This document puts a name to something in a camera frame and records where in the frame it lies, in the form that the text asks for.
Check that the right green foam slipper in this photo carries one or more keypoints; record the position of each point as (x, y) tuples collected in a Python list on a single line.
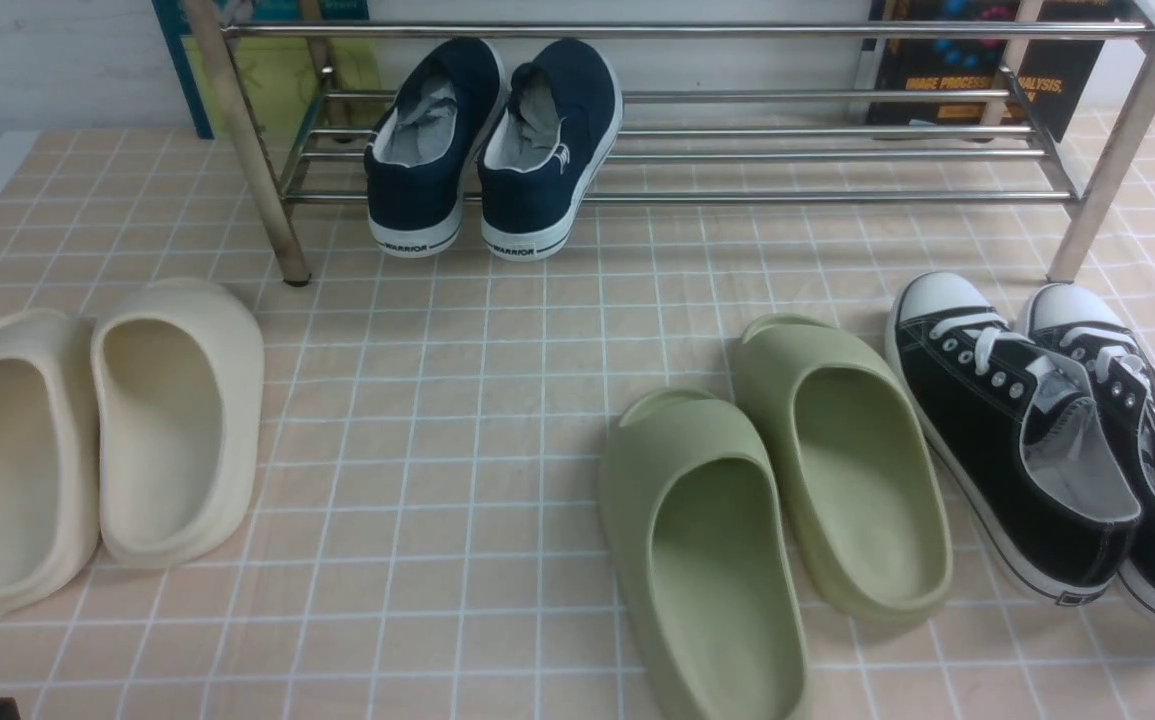
[(852, 466)]

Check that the black canvas sneaker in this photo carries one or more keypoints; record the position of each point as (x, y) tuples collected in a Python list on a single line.
[(1078, 324), (1018, 428)]

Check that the left navy slip-on shoe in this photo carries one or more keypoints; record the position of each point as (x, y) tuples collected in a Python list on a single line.
[(417, 159)]

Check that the green foam slipper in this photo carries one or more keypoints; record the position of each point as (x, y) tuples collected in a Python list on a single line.
[(852, 466), (691, 517)]

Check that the left cream foam slipper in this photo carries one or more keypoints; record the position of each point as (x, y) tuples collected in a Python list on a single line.
[(49, 527)]

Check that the right cream foam slipper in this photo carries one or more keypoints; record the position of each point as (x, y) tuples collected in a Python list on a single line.
[(178, 370)]

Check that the navy slip-on shoe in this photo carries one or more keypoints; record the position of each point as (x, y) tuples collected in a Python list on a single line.
[(565, 109), (417, 159)]

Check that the black image processing book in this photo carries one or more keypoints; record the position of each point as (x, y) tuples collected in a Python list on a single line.
[(1053, 73)]

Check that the left green foam slipper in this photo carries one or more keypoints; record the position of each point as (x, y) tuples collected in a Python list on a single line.
[(691, 517)]

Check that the metal shoe rack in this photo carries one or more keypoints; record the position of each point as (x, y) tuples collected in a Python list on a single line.
[(1010, 128)]

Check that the teal and yellow book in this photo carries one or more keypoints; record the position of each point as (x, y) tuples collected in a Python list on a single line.
[(277, 73)]

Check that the right navy slip-on shoe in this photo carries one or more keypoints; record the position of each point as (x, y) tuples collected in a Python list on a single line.
[(565, 109)]

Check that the cream foam slipper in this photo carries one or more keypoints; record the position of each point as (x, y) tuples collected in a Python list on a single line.
[(178, 370), (49, 527)]

